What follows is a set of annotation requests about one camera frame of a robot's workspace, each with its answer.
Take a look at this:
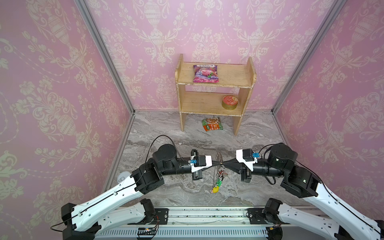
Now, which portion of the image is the round red gold tin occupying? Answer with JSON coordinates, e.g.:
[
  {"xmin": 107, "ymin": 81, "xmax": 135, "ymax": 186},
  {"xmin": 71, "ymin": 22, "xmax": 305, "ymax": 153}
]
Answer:
[{"xmin": 222, "ymin": 95, "xmax": 239, "ymax": 111}]

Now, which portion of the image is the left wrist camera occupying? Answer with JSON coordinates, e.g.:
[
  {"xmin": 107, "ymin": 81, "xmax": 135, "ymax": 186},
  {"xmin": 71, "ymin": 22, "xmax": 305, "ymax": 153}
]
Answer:
[{"xmin": 189, "ymin": 155, "xmax": 212, "ymax": 173}]

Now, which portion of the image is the aluminium corner post right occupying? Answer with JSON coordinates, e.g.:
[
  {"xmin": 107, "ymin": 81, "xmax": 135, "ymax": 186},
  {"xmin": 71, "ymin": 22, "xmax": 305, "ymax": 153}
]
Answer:
[{"xmin": 271, "ymin": 0, "xmax": 347, "ymax": 117}]

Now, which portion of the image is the aluminium corner post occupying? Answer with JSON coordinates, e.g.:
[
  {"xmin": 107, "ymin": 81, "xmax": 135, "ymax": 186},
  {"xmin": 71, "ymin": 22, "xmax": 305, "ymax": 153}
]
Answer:
[
  {"xmin": 75, "ymin": 0, "xmax": 135, "ymax": 116},
  {"xmin": 271, "ymin": 0, "xmax": 347, "ymax": 117}
]

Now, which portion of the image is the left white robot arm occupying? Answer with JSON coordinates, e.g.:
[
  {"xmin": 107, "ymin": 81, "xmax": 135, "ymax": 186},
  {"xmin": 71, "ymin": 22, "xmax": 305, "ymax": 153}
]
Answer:
[{"xmin": 61, "ymin": 144, "xmax": 219, "ymax": 240}]

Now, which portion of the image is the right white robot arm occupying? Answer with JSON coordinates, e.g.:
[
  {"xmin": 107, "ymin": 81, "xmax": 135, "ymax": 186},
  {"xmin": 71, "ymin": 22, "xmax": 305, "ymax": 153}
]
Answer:
[{"xmin": 222, "ymin": 143, "xmax": 384, "ymax": 240}]

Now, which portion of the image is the pink snack packet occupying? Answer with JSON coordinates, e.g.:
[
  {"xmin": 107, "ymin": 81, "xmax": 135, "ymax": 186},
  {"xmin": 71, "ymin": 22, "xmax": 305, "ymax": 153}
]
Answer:
[{"xmin": 193, "ymin": 65, "xmax": 219, "ymax": 83}]

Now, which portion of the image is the green orange snack packet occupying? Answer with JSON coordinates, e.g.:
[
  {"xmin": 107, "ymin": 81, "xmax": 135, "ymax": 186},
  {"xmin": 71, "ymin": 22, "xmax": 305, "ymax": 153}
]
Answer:
[{"xmin": 202, "ymin": 117, "xmax": 223, "ymax": 132}]

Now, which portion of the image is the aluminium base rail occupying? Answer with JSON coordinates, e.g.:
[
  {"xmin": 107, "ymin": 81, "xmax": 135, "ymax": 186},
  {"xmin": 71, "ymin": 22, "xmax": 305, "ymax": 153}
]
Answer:
[{"xmin": 95, "ymin": 206, "xmax": 340, "ymax": 240}]

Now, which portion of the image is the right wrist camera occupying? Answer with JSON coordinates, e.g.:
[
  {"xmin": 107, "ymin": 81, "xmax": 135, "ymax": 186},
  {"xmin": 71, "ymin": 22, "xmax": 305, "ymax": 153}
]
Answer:
[{"xmin": 236, "ymin": 149, "xmax": 260, "ymax": 172}]

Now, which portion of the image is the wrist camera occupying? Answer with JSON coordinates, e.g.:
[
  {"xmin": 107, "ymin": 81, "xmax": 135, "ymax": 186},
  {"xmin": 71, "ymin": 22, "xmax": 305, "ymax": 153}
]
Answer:
[
  {"xmin": 189, "ymin": 155, "xmax": 212, "ymax": 173},
  {"xmin": 236, "ymin": 149, "xmax": 260, "ymax": 172}
]

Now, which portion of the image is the aluminium corner post left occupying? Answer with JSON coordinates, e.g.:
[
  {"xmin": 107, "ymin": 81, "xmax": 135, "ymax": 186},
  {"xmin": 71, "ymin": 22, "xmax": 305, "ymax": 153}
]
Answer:
[{"xmin": 75, "ymin": 0, "xmax": 135, "ymax": 116}]

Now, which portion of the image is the wooden two-tier shelf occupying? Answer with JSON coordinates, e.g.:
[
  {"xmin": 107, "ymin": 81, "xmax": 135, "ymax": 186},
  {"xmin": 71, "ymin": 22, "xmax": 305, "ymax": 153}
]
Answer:
[{"xmin": 175, "ymin": 54, "xmax": 257, "ymax": 135}]

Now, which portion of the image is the yellow key tag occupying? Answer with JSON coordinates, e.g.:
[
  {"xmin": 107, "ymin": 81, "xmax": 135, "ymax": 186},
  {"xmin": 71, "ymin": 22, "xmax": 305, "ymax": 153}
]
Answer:
[{"xmin": 212, "ymin": 186, "xmax": 220, "ymax": 193}]

